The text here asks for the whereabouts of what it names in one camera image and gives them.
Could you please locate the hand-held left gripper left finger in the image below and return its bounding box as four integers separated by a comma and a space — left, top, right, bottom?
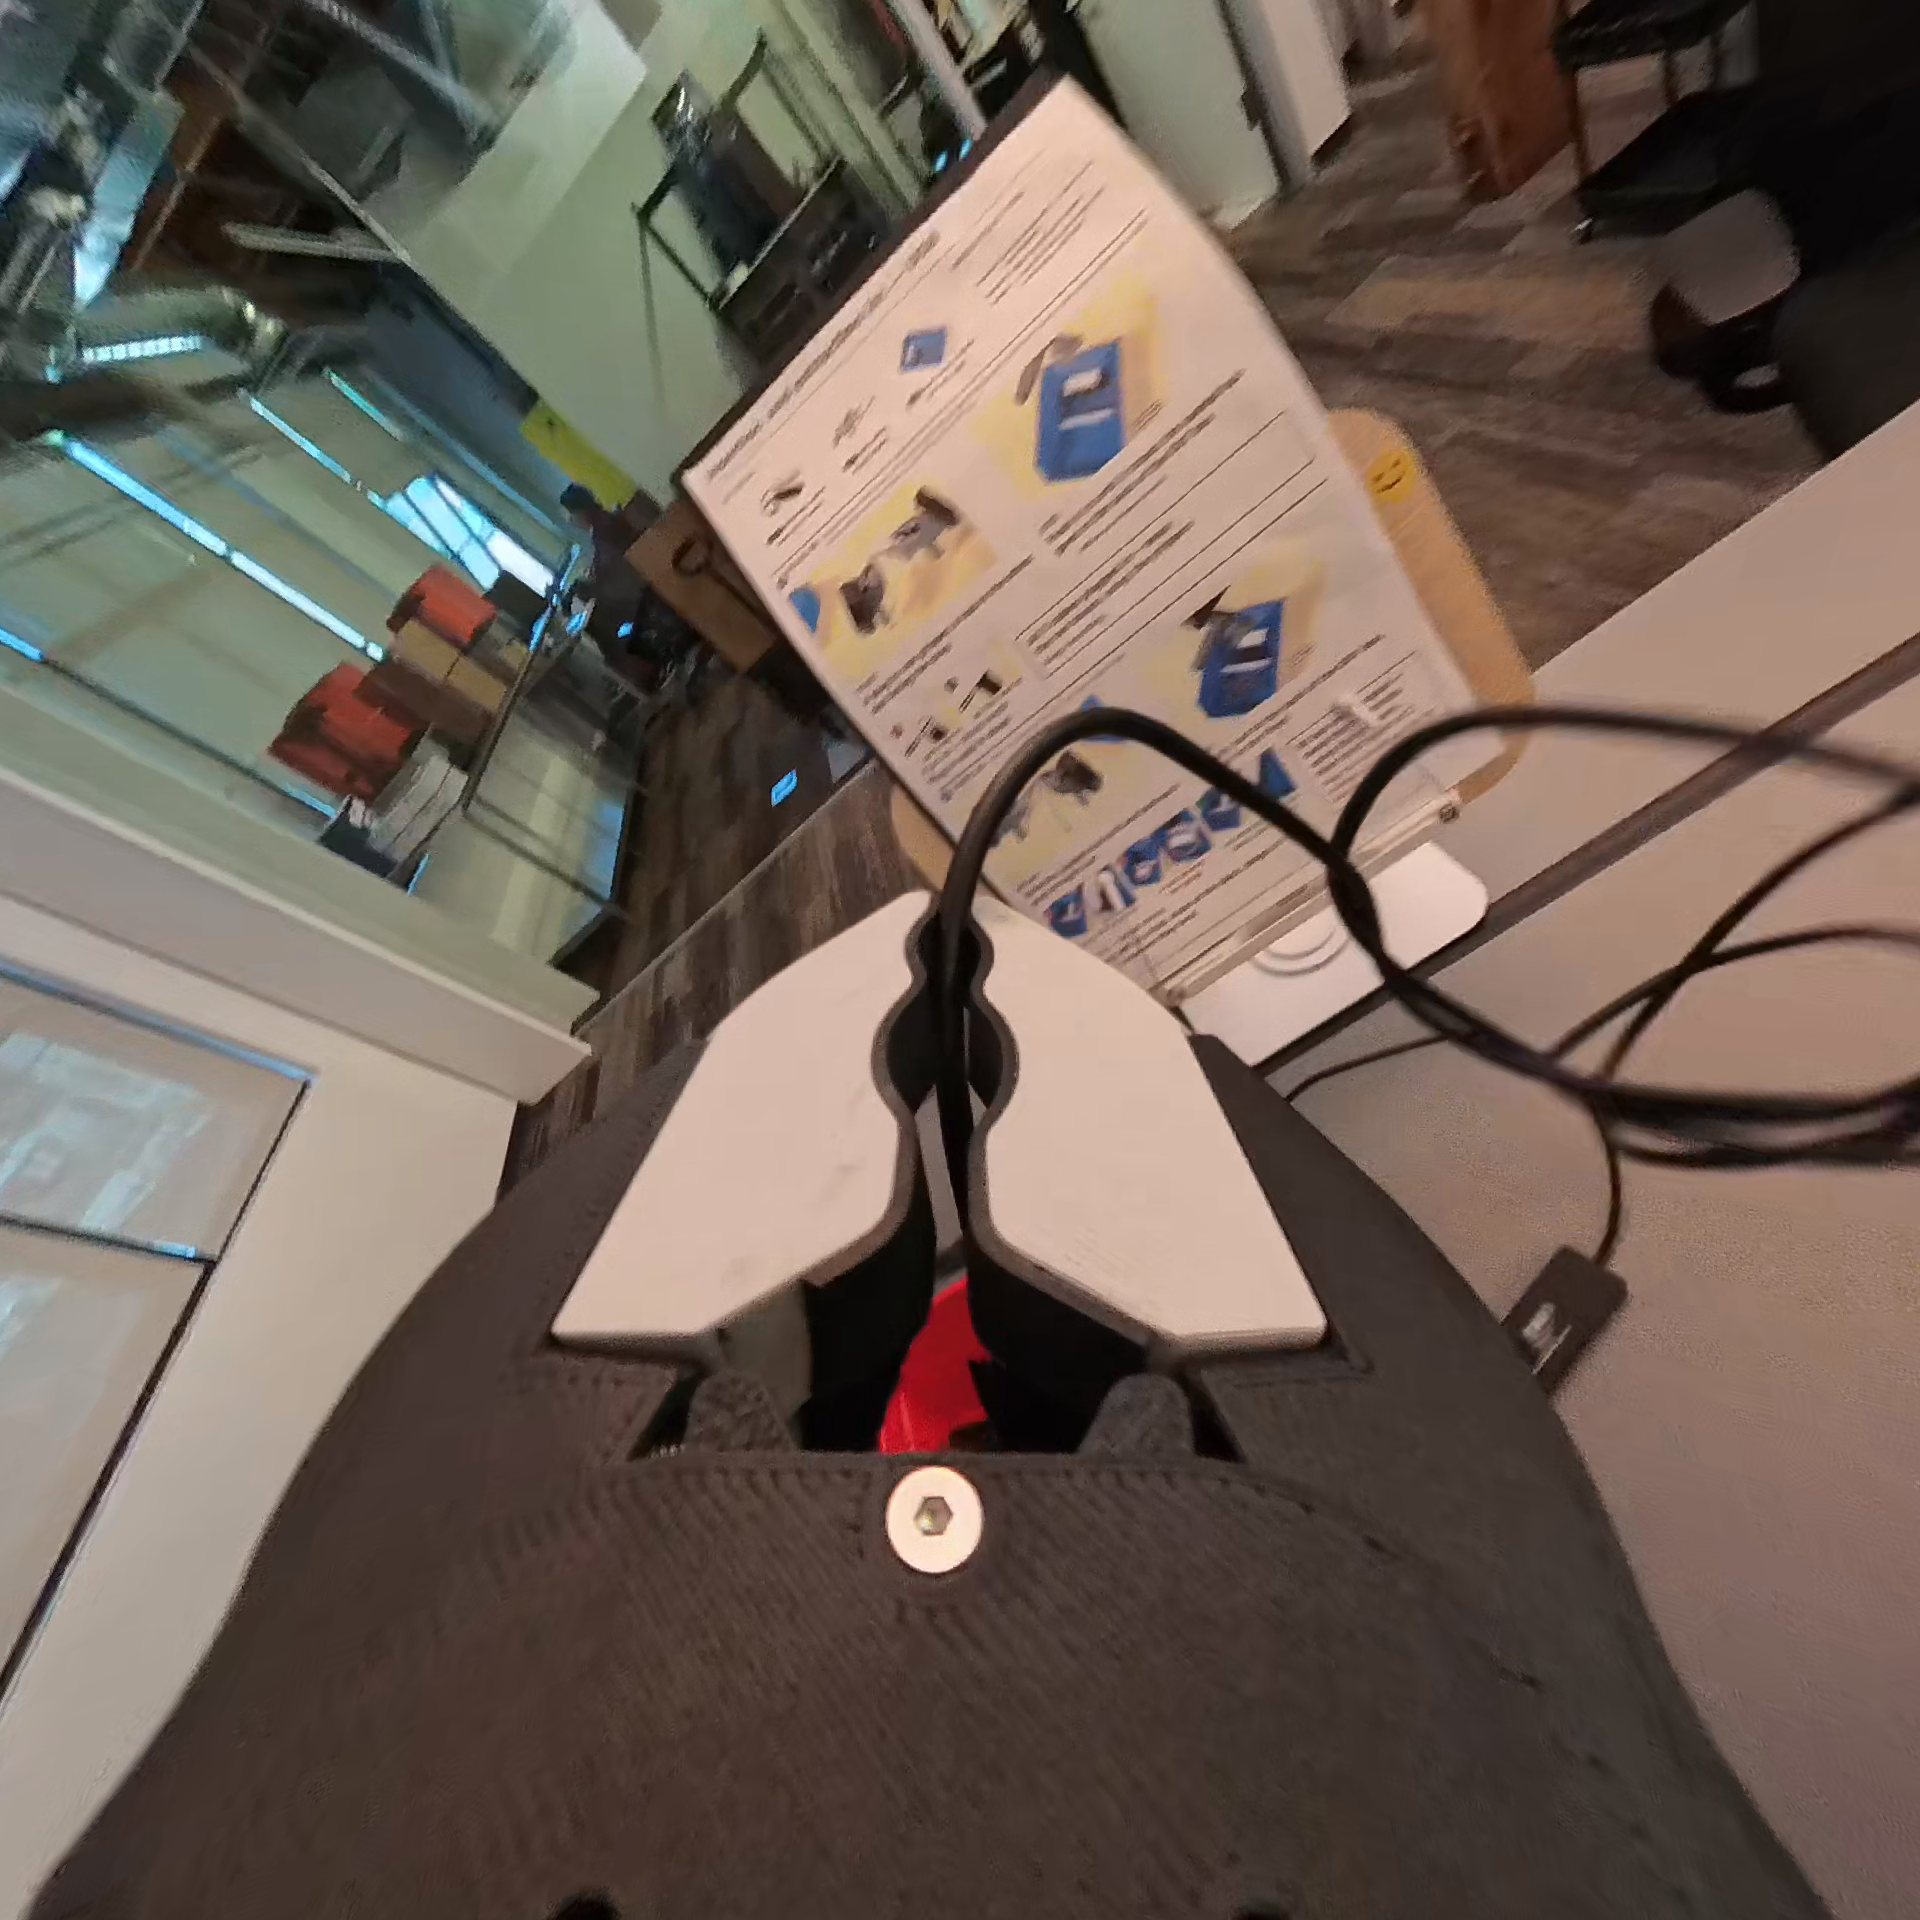
552, 890, 946, 1443

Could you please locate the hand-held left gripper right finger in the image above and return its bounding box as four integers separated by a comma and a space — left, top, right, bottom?
958, 920, 1334, 1450

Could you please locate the red plastic box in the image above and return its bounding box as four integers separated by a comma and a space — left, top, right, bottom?
878, 1282, 999, 1457

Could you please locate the black usb hub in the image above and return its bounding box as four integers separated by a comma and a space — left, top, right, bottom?
1504, 1247, 1630, 1374

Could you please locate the thin black cable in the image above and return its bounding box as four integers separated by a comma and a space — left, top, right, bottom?
919, 705, 1920, 1278

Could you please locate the white sign stand base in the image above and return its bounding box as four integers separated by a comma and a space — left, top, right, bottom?
1184, 840, 1491, 1067

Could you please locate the large orange case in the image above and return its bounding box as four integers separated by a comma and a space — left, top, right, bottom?
267, 663, 418, 806

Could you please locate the brown cardboard box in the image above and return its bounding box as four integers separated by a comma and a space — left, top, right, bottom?
623, 496, 782, 678

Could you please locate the large grid window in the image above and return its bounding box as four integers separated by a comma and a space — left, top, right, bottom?
0, 967, 314, 1667

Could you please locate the small orange case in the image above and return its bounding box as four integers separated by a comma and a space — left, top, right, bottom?
391, 565, 501, 646

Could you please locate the printed instruction sheet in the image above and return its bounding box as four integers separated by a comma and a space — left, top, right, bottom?
674, 77, 1503, 999

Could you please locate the black metal rack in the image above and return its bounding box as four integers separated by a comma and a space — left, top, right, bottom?
639, 37, 903, 349

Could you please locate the black office chair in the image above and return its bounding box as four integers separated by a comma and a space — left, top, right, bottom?
1560, 0, 1920, 453

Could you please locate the wooden cabinet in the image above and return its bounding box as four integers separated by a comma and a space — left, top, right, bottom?
1422, 0, 1594, 202

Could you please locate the yellow wall sign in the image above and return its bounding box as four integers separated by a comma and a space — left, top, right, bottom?
519, 393, 637, 510

